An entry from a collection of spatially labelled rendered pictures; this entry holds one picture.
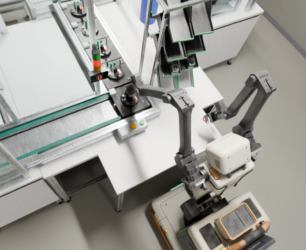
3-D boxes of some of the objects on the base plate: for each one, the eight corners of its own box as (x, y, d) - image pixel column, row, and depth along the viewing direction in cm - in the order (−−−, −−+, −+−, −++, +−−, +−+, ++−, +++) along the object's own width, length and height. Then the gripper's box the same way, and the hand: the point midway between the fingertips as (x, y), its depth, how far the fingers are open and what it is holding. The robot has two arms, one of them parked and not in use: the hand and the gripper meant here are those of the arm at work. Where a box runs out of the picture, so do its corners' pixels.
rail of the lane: (159, 116, 200) (161, 108, 190) (44, 165, 171) (39, 159, 161) (155, 110, 202) (157, 103, 192) (41, 158, 172) (36, 153, 163)
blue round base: (158, 22, 248) (163, -3, 224) (144, 26, 243) (147, 1, 219) (151, 12, 254) (154, -14, 230) (136, 16, 248) (139, -11, 225)
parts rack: (185, 81, 219) (219, -4, 149) (148, 95, 207) (165, 11, 137) (173, 63, 226) (199, -26, 156) (136, 76, 214) (147, -13, 144)
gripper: (132, 96, 168) (124, 94, 182) (146, 91, 172) (137, 89, 185) (128, 86, 166) (121, 85, 180) (143, 81, 169) (134, 80, 183)
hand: (130, 87), depth 182 cm, fingers open, 5 cm apart
